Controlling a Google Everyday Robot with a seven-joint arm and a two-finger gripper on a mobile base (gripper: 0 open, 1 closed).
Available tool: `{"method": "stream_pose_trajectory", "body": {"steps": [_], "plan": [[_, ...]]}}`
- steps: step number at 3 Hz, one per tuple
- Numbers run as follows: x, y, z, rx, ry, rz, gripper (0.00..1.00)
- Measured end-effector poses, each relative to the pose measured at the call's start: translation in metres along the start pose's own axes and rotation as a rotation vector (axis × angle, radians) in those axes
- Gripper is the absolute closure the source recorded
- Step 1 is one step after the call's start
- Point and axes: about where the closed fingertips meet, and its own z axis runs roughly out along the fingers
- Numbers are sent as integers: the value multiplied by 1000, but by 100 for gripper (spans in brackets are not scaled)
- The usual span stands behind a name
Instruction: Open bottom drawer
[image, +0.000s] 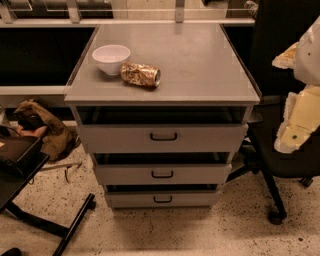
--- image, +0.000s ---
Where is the grey bottom drawer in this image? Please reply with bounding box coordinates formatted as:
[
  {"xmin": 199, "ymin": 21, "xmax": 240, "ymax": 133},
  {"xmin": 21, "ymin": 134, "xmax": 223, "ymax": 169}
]
[{"xmin": 105, "ymin": 192, "xmax": 219, "ymax": 209}]

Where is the grey drawer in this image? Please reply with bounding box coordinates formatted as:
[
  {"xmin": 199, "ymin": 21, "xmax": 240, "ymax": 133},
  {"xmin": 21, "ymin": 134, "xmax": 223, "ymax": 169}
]
[
  {"xmin": 95, "ymin": 164, "xmax": 231, "ymax": 185},
  {"xmin": 79, "ymin": 125, "xmax": 248, "ymax": 153},
  {"xmin": 105, "ymin": 192, "xmax": 219, "ymax": 209}
]

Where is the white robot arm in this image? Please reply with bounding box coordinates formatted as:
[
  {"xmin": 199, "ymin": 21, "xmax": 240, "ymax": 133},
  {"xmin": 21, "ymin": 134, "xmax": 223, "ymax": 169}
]
[{"xmin": 272, "ymin": 17, "xmax": 320, "ymax": 154}]

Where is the grey top drawer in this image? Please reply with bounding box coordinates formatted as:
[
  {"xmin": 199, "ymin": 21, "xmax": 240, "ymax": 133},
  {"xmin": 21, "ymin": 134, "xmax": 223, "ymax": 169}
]
[{"xmin": 79, "ymin": 125, "xmax": 248, "ymax": 153}]

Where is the grey drawer cabinet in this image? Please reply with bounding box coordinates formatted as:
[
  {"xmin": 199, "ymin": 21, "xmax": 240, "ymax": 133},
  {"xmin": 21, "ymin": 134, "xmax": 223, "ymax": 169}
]
[{"xmin": 65, "ymin": 23, "xmax": 259, "ymax": 209}]

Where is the grey middle drawer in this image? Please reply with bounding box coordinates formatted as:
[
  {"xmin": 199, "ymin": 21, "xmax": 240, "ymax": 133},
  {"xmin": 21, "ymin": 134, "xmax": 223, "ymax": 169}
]
[{"xmin": 95, "ymin": 164, "xmax": 231, "ymax": 185}]

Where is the crushed golden can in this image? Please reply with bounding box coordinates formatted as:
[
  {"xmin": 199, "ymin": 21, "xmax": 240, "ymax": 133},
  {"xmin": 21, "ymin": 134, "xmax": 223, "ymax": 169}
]
[{"xmin": 121, "ymin": 62, "xmax": 161, "ymax": 87}]

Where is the white bowl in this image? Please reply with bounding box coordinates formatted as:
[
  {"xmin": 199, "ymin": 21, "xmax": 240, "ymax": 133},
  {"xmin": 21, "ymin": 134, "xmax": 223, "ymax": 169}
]
[{"xmin": 92, "ymin": 45, "xmax": 131, "ymax": 75}]

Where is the black box on table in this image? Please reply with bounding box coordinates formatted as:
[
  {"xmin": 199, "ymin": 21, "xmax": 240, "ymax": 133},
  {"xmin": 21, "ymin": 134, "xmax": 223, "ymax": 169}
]
[{"xmin": 0, "ymin": 135, "xmax": 42, "ymax": 177}]

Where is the black side table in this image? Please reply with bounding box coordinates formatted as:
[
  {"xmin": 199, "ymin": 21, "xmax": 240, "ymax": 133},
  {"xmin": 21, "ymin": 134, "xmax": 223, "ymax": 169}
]
[{"xmin": 0, "ymin": 153, "xmax": 96, "ymax": 256}]

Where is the black office chair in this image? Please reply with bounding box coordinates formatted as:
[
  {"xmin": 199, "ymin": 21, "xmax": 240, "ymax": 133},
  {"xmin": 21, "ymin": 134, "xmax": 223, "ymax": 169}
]
[{"xmin": 224, "ymin": 0, "xmax": 320, "ymax": 225}]

